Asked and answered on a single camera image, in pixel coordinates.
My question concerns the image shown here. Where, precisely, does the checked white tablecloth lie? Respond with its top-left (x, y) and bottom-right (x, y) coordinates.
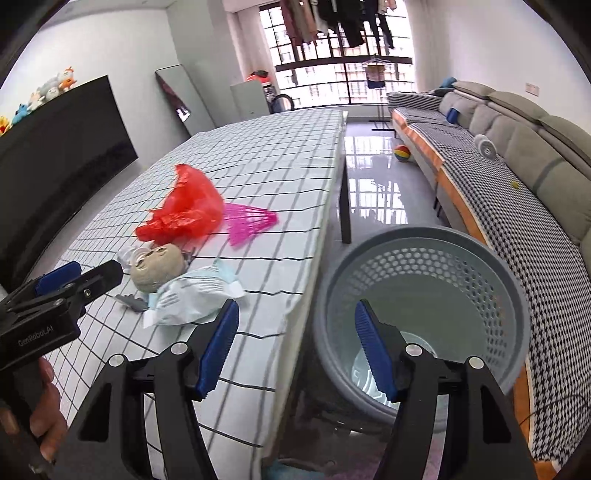
top-left (41, 108), bottom-right (349, 480)

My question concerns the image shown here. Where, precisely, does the black window grille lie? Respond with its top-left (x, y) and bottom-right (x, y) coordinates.
top-left (259, 0), bottom-right (416, 107)

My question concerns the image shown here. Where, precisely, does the grey fabric sofa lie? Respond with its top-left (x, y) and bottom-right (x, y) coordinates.
top-left (387, 80), bottom-right (591, 462)

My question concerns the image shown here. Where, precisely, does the black clothes drying stand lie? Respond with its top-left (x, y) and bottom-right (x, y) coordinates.
top-left (361, 55), bottom-right (400, 132)

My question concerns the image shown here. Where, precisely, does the leaning floor mirror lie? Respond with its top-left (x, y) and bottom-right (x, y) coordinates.
top-left (154, 65), bottom-right (217, 138)

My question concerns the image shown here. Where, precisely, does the row of hanging clothes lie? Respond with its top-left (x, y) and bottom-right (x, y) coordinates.
top-left (279, 0), bottom-right (398, 49)

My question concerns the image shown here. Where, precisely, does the white low cabinet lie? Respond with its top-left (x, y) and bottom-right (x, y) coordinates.
top-left (230, 80), bottom-right (271, 123)

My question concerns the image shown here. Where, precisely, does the houndstooth sofa cover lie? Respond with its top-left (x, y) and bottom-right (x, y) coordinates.
top-left (387, 92), bottom-right (457, 121)
top-left (392, 111), bottom-right (490, 195)
top-left (436, 150), bottom-right (591, 462)

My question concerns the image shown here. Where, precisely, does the black cable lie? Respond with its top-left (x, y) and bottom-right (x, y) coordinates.
top-left (517, 393), bottom-right (580, 428)

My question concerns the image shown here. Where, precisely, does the red plastic bag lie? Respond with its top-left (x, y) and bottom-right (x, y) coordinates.
top-left (135, 164), bottom-right (225, 245)

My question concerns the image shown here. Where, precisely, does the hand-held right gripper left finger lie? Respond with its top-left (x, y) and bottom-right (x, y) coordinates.
top-left (53, 299), bottom-right (241, 480)

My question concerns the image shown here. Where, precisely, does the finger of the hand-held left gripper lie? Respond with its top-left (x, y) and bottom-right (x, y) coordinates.
top-left (0, 259), bottom-right (124, 324)
top-left (7, 261), bottom-right (83, 303)

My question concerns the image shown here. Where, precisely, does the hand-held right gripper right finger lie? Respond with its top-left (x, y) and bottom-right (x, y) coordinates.
top-left (355, 299), bottom-right (539, 480)

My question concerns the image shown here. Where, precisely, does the black television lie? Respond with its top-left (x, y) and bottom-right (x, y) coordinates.
top-left (0, 75), bottom-right (139, 291)

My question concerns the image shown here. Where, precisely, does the pink plastic shuttlecock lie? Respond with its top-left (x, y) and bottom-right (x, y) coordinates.
top-left (222, 203), bottom-right (279, 247)

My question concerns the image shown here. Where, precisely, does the grey perforated plastic basket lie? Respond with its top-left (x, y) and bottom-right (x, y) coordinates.
top-left (314, 226), bottom-right (532, 428)

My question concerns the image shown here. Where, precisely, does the person's left hand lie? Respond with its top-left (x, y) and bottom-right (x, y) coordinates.
top-left (0, 357), bottom-right (68, 462)

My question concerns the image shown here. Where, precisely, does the white wet wipes packet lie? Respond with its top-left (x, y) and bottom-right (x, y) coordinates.
top-left (142, 272), bottom-right (245, 329)

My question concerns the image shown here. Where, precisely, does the blue face mask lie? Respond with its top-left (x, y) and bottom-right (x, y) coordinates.
top-left (147, 258), bottom-right (241, 311)

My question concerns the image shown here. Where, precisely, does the beige round plush keychain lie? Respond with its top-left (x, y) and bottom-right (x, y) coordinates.
top-left (130, 244), bottom-right (185, 294)

